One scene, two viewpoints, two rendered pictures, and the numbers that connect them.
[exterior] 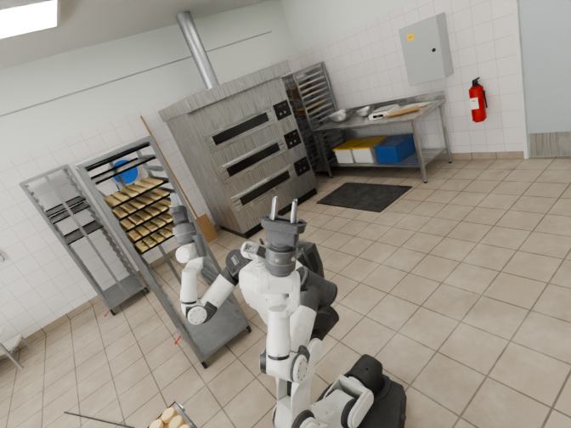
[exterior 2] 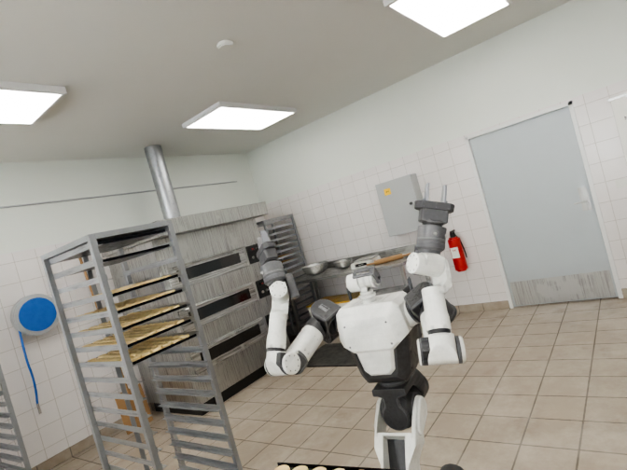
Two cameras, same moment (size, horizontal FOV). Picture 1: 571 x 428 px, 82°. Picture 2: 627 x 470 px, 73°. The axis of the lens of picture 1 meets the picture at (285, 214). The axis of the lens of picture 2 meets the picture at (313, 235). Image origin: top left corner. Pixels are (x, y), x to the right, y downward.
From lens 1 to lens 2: 100 cm
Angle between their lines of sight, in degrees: 31
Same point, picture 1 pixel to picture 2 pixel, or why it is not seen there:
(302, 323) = not seen: hidden behind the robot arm
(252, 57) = (215, 202)
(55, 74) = not seen: outside the picture
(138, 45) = (90, 170)
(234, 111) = (204, 247)
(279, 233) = (435, 211)
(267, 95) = (240, 235)
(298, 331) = not seen: hidden behind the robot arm
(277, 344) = (442, 315)
